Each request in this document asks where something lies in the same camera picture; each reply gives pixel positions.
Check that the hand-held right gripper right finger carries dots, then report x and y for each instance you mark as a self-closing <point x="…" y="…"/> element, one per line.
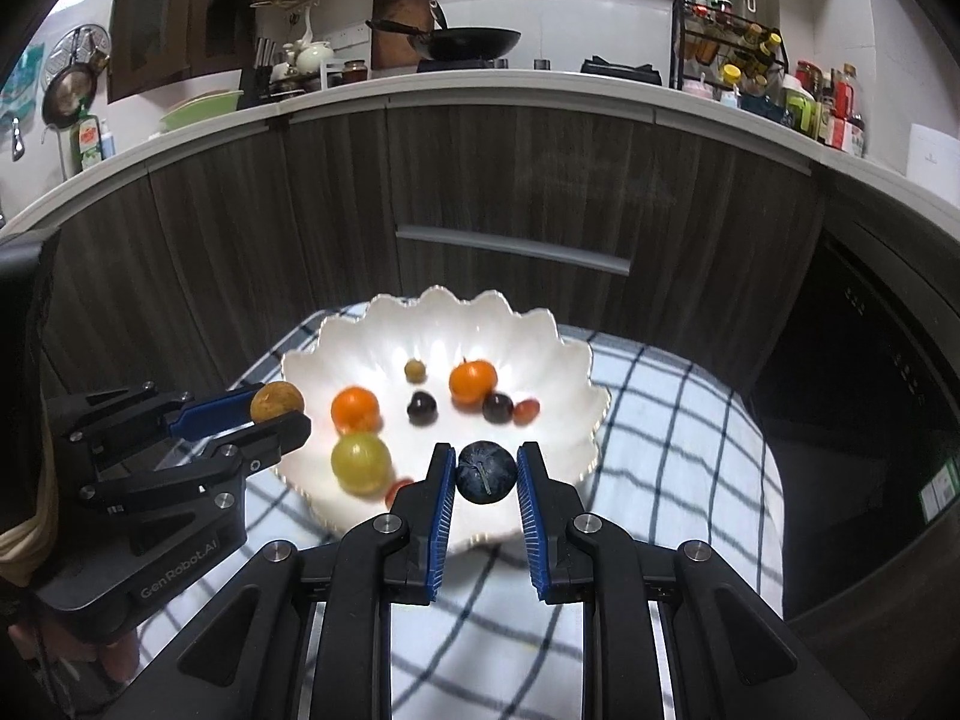
<point x="530" y="525"/>

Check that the hanging metal pan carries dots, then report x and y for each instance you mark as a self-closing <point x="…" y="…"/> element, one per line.
<point x="67" y="90"/>

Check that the white wall socket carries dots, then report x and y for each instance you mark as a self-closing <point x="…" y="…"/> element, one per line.
<point x="347" y="34"/>

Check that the black gas stove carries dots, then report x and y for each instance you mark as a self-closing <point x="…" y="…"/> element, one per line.
<point x="461" y="65"/>

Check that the dark wood framed window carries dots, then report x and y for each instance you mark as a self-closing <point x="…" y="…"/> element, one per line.
<point x="172" y="15"/>

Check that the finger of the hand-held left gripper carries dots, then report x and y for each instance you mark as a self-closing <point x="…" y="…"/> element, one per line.
<point x="210" y="412"/>
<point x="277" y="431"/>

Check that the small orange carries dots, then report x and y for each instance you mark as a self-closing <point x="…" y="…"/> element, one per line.
<point x="355" y="408"/>
<point x="474" y="382"/>

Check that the dark purple grape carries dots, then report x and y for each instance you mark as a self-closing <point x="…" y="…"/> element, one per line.
<point x="422" y="408"/>
<point x="497" y="407"/>

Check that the green dish soap bottle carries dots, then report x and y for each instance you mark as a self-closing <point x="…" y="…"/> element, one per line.
<point x="86" y="146"/>

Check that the black dish rack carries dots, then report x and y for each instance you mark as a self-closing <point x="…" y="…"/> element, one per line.
<point x="289" y="86"/>

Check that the blue checked white cloth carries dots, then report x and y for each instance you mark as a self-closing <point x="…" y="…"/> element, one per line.
<point x="675" y="465"/>

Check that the brown longan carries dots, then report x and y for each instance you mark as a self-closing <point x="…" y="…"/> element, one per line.
<point x="415" y="370"/>
<point x="277" y="402"/>

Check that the person's left hand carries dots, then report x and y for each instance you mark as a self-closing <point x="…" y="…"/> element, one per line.
<point x="112" y="664"/>

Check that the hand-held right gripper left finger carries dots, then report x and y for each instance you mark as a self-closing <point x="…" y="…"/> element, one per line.
<point x="444" y="525"/>

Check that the white teapot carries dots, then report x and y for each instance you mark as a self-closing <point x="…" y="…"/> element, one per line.
<point x="315" y="56"/>

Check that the blue white bottle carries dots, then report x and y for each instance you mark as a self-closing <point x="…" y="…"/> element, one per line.
<point x="108" y="141"/>

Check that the blueberry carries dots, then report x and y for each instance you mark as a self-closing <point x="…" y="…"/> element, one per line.
<point x="486" y="472"/>

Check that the wooden cutting board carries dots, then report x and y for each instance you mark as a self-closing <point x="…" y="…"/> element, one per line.
<point x="397" y="7"/>

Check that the row of condiment bottles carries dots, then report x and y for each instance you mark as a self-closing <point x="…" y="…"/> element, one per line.
<point x="832" y="112"/>

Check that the green plastic basin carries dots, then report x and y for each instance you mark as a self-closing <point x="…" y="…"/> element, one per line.
<point x="202" y="111"/>

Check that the brown glass jar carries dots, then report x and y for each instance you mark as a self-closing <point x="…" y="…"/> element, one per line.
<point x="354" y="73"/>

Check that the black wok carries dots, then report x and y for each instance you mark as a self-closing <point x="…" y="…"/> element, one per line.
<point x="469" y="41"/>

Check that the white scalloped bowl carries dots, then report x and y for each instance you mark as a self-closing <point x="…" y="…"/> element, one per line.
<point x="352" y="349"/>

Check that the red grape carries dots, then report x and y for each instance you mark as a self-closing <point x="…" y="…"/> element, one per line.
<point x="526" y="411"/>
<point x="396" y="490"/>

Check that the yellow-green apple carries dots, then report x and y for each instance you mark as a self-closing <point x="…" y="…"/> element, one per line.
<point x="361" y="463"/>

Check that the teal hanging cloth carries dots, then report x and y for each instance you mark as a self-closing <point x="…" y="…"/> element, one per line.
<point x="22" y="82"/>

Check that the black folded cloth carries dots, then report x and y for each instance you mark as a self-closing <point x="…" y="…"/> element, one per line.
<point x="622" y="71"/>

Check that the black built-in dishwasher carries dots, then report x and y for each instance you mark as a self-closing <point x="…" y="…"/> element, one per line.
<point x="862" y="405"/>

